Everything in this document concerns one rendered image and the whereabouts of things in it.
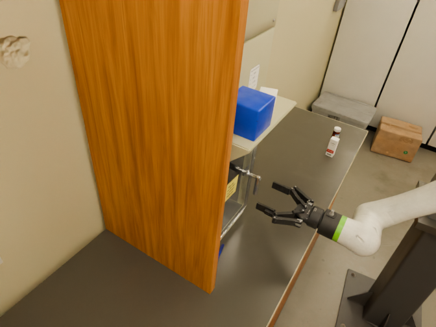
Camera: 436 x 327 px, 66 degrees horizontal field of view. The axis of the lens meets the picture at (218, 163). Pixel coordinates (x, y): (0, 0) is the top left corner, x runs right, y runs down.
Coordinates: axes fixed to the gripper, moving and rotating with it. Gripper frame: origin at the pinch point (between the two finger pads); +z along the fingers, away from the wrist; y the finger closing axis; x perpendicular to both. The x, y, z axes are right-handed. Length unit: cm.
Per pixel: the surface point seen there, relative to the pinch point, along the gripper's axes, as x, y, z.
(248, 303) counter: 20.4, 30.0, -10.7
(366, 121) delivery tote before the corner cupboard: 82, -244, -9
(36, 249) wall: 9, 59, 54
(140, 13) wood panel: -65, 34, 25
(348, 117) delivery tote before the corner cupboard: 82, -240, 7
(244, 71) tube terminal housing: -49, 11, 11
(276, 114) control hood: -36.6, 5.9, 1.2
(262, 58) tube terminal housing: -49, 0, 11
